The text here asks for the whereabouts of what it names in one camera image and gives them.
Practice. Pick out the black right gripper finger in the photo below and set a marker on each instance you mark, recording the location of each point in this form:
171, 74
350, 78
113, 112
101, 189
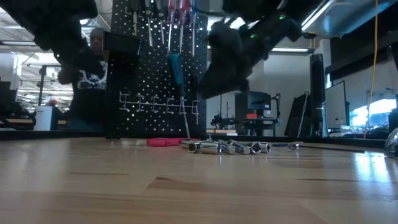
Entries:
224, 84

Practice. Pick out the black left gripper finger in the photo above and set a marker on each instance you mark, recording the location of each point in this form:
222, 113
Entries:
70, 53

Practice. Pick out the black perforated pegboard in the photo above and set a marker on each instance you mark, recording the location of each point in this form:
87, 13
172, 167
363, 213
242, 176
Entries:
149, 81

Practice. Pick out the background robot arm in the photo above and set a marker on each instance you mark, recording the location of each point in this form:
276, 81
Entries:
227, 122

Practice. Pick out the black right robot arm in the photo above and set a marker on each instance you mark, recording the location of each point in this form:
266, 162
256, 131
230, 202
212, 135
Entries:
280, 12

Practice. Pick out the thin black pole stand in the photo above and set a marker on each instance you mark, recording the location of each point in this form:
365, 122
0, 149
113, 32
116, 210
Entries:
221, 109

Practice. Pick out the person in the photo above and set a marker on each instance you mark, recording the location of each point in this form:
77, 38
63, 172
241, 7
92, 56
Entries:
90, 77

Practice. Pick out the black monitor on stand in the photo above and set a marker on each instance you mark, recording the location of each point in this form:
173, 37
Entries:
259, 101

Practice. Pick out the small orange object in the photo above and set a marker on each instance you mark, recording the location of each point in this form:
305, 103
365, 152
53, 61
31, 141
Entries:
252, 116

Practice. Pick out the ceiling light strip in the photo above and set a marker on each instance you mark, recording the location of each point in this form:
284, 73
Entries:
18, 43
292, 49

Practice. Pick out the black background desk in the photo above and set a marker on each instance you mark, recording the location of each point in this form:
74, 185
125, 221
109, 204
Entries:
261, 119

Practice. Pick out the black plastic pegboard bin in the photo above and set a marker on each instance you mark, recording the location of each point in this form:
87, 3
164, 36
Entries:
122, 43

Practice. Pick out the white floor container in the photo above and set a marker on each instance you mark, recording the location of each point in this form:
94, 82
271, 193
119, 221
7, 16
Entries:
45, 119

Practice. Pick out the screwdrivers hung on pegboard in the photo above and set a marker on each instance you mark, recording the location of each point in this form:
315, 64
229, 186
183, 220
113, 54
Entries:
141, 16

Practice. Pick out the black leaning panels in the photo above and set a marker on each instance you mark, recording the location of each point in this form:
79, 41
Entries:
295, 118

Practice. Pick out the black tower fan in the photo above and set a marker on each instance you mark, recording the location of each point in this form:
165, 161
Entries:
317, 93

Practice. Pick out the black pegboard foot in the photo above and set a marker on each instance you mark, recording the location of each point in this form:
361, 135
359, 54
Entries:
112, 137

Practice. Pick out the dark overhead beam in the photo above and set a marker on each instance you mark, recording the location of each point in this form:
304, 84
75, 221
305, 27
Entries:
357, 56

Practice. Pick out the bright display screen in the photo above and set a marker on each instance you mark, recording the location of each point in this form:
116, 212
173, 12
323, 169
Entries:
379, 112

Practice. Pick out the ceiling security camera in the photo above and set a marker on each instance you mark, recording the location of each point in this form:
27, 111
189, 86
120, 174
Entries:
309, 35

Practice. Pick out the black aluminium table frame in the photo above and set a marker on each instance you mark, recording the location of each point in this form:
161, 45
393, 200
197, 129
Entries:
46, 134

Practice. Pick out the silver ceiling duct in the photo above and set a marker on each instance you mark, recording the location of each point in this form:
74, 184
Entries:
335, 18

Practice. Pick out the white panel black frame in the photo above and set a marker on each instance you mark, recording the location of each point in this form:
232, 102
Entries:
335, 105

